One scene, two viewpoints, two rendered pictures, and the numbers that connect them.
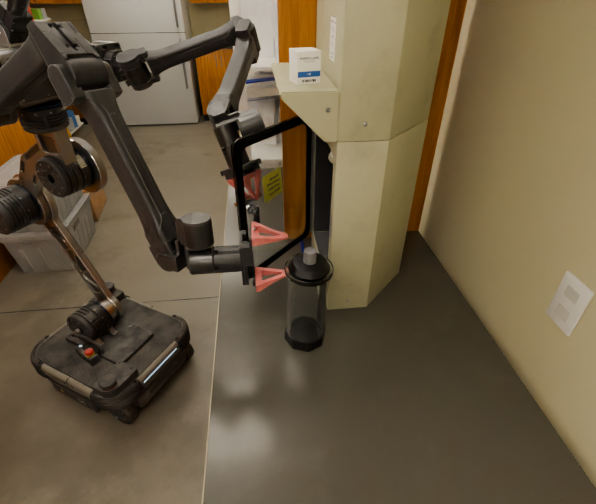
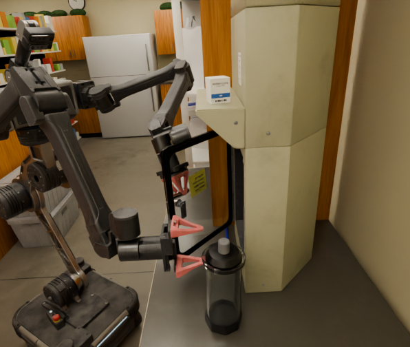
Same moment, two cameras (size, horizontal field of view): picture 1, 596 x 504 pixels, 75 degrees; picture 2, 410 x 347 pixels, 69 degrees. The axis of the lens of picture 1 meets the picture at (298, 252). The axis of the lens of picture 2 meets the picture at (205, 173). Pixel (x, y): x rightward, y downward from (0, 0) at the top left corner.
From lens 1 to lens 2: 0.11 m
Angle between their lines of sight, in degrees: 13
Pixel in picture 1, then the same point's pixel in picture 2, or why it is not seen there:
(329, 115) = (236, 127)
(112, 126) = (64, 140)
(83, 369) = (50, 332)
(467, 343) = (380, 333)
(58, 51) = (27, 87)
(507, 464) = not seen: outside the picture
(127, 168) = (73, 172)
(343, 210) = (254, 205)
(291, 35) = (213, 69)
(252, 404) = not seen: outside the picture
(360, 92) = (262, 107)
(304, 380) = not seen: outside the picture
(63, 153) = (46, 160)
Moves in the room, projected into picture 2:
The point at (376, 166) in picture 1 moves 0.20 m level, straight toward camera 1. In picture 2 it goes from (281, 167) to (272, 208)
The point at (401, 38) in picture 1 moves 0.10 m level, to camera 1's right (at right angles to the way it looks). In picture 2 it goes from (294, 64) to (342, 62)
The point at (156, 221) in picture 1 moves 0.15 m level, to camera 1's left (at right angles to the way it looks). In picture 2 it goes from (94, 215) to (37, 215)
